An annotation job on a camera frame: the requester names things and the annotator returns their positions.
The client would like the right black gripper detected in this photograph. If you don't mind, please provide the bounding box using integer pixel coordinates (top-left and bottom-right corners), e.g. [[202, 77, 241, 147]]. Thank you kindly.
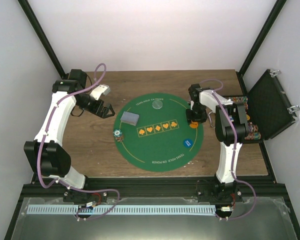
[[185, 104, 207, 125]]

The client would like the orange big blind button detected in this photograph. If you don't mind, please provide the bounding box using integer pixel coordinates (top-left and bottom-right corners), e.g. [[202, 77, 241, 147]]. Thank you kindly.
[[189, 122, 199, 129]]

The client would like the stack of poker chips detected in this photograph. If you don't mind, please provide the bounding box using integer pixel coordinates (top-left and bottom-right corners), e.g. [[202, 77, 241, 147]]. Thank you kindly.
[[113, 129, 124, 142]]

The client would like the blue small blind button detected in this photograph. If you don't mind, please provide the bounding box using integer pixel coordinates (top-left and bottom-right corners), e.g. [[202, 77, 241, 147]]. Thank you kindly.
[[183, 138, 194, 148]]

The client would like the clear dealer button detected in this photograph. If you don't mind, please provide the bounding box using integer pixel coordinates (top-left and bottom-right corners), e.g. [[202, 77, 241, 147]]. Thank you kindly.
[[152, 99, 163, 110]]

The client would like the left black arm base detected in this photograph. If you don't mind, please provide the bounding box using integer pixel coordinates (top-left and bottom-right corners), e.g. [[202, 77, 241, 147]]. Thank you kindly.
[[63, 189, 108, 204]]

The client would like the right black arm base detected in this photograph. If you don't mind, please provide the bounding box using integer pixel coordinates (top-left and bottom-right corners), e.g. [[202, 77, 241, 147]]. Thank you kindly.
[[195, 183, 242, 203]]

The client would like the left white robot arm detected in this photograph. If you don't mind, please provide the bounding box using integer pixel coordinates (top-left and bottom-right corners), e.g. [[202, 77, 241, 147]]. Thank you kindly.
[[23, 69, 115, 202]]

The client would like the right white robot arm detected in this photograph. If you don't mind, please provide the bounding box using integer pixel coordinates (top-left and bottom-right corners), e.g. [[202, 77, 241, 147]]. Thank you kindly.
[[185, 83, 249, 202]]

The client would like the blue playing card deck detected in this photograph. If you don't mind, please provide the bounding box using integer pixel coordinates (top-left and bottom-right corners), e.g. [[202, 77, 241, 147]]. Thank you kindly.
[[120, 111, 140, 126]]

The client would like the top chip row in case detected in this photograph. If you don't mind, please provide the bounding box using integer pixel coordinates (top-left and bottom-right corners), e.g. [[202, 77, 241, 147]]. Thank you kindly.
[[225, 96, 248, 103]]

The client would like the chip row in case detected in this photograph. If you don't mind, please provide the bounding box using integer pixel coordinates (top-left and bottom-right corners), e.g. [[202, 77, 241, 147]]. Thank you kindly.
[[225, 96, 248, 103], [244, 132, 262, 141], [248, 124, 259, 133]]

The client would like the round green poker mat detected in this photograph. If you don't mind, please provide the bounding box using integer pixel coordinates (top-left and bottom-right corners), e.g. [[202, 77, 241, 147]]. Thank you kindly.
[[113, 93, 204, 172]]

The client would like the bottom chip row in case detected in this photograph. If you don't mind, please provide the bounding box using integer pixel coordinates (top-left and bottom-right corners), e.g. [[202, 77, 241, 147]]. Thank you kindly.
[[244, 132, 262, 141]]

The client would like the black poker set case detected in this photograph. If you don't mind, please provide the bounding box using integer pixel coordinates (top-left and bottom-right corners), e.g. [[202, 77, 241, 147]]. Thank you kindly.
[[207, 69, 300, 145]]

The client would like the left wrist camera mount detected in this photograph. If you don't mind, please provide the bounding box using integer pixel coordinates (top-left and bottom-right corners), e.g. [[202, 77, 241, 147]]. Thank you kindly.
[[90, 84, 111, 101]]

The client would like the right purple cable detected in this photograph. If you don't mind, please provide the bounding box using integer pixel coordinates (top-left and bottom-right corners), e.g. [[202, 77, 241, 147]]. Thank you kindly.
[[198, 78, 258, 221]]

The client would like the purple cable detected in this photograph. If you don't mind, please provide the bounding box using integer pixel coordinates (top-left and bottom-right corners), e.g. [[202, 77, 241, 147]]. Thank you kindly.
[[198, 78, 258, 221], [37, 62, 121, 222]]

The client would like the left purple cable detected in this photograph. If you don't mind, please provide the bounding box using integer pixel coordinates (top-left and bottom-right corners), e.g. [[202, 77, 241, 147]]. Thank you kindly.
[[37, 62, 121, 222]]

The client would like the black aluminium frame rail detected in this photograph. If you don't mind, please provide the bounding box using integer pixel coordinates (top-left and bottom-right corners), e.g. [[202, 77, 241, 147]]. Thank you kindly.
[[22, 176, 286, 198]]

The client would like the light blue slotted cable duct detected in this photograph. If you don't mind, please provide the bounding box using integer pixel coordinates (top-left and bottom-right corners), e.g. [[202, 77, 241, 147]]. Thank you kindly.
[[26, 204, 216, 216]]

